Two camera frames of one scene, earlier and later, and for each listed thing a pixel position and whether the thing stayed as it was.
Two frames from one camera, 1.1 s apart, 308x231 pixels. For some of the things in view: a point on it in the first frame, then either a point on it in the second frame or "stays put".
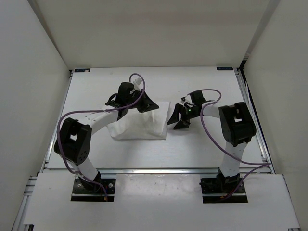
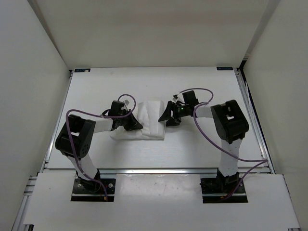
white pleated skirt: x=134 y=124 stays put
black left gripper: x=147 y=104 → x=134 y=124
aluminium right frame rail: x=255 y=121 stays put
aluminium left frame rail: x=19 y=225 stays put
